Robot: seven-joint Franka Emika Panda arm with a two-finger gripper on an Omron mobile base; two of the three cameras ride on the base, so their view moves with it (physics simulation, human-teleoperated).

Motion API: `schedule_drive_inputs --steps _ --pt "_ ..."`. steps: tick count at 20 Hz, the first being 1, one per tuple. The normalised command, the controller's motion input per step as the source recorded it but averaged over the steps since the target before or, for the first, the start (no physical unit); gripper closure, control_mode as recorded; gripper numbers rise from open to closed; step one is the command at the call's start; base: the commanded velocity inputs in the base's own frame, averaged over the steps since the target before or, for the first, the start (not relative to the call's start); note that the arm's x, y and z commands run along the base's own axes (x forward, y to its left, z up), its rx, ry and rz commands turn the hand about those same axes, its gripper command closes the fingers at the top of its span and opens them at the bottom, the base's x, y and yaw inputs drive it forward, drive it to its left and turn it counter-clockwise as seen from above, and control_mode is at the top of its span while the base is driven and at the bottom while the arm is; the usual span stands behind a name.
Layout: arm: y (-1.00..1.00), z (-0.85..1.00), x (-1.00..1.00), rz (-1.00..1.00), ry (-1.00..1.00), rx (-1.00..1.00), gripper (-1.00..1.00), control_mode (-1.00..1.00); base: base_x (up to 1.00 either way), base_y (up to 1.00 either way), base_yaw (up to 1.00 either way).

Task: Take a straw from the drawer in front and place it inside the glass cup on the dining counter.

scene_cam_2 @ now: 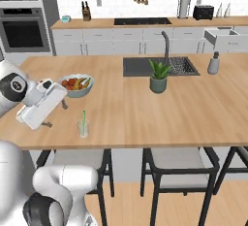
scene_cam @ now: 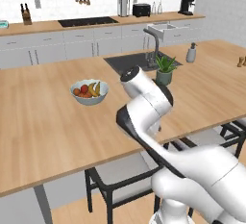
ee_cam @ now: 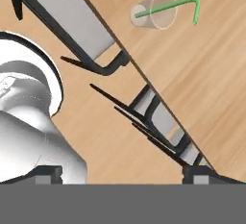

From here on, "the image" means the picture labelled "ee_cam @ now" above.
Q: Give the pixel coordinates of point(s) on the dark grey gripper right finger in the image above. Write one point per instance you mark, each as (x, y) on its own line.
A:
(200, 174)

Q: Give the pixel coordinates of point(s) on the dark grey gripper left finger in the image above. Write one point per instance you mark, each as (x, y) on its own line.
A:
(48, 174)

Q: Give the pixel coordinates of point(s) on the clear glass cup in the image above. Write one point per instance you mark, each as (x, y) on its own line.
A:
(145, 21)

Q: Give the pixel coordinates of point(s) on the green bent straw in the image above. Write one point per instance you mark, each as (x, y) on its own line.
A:
(166, 6)

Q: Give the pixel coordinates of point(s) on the white rounded object, black rim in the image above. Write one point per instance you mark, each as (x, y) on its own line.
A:
(29, 131)

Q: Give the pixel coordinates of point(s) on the black stool with grey seat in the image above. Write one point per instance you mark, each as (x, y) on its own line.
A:
(161, 119)
(70, 13)

